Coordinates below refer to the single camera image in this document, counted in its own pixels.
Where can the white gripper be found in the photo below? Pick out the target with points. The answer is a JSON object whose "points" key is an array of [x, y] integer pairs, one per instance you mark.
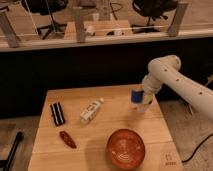
{"points": [[146, 98]]}

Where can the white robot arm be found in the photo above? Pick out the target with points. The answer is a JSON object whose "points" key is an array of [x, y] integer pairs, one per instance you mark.
{"points": [[165, 70]]}

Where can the orange ceramic bowl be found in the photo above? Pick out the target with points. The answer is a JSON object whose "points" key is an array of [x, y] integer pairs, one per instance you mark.
{"points": [[125, 149]]}

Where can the white plastic bottle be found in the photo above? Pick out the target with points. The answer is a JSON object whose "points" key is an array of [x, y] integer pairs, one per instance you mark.
{"points": [[90, 111]]}

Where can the wooden background table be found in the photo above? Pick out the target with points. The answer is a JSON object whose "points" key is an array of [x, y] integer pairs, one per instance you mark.
{"points": [[100, 28]]}

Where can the black office chair right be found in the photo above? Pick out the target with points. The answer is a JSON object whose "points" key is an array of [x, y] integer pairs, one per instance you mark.
{"points": [[152, 9]]}

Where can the black office chair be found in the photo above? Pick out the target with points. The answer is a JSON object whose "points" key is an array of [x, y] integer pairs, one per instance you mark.
{"points": [[46, 8], [152, 9]]}

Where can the black striped rectangular block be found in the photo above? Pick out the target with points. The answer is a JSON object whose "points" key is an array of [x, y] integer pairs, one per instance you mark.
{"points": [[57, 114]]}

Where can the red chili pepper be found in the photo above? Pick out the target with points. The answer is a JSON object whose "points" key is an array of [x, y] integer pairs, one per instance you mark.
{"points": [[67, 139]]}

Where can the black office chair left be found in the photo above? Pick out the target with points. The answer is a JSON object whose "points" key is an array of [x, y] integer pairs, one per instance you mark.
{"points": [[46, 8]]}

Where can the black stand on floor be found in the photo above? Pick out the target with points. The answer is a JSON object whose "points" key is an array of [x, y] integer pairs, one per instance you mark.
{"points": [[5, 164]]}

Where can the grey rail post right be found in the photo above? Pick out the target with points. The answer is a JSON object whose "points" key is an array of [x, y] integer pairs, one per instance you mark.
{"points": [[174, 28]]}

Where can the grey rail post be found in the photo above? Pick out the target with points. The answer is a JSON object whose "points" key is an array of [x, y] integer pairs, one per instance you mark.
{"points": [[174, 28], [6, 27], [79, 24]]}

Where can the grey rail post middle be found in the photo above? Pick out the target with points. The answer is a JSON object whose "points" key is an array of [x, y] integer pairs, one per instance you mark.
{"points": [[79, 24]]}

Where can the grey rail post left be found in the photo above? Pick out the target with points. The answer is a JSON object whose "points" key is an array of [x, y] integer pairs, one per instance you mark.
{"points": [[6, 27]]}

